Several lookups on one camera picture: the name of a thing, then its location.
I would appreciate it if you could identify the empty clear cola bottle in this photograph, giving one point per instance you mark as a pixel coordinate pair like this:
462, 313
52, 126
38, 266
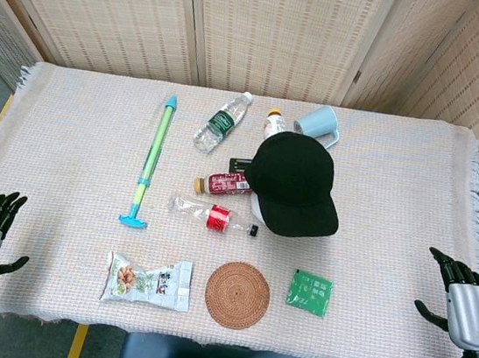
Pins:
216, 218

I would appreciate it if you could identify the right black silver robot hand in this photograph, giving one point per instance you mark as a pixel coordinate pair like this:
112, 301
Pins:
471, 315

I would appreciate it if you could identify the light blue mug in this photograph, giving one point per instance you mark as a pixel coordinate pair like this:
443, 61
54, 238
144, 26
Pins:
315, 123

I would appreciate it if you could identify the green label water bottle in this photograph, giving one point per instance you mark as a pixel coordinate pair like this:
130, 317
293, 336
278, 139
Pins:
221, 123

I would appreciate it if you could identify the round woven rattan coaster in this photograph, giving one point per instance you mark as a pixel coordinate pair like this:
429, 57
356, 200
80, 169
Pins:
237, 295

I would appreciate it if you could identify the beige woven tablecloth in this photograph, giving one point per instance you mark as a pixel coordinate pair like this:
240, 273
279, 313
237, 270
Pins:
394, 208

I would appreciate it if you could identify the white foam mannequin head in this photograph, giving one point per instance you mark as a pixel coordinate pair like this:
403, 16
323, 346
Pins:
257, 208

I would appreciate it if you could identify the small yellow cap drink bottle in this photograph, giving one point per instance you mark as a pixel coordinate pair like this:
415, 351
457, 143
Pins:
274, 124

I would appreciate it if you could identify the black baseball cap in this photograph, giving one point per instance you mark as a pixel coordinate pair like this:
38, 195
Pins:
292, 177

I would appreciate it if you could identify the silver nut snack bag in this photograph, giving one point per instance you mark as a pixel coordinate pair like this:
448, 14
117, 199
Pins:
142, 281

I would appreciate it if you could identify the woven folding screen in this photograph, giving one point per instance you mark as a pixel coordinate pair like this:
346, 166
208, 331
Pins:
264, 27

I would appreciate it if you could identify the green blue water pump toy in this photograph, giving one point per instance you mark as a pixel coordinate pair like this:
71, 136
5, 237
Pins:
154, 146

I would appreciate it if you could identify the red label milk tea bottle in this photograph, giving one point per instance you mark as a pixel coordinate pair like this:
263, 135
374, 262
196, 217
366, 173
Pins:
223, 183

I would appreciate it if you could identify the green tea packet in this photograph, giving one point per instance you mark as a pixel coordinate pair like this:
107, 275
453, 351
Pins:
309, 293

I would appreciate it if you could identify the small black rectangular device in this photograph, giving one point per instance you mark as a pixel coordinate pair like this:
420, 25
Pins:
238, 164

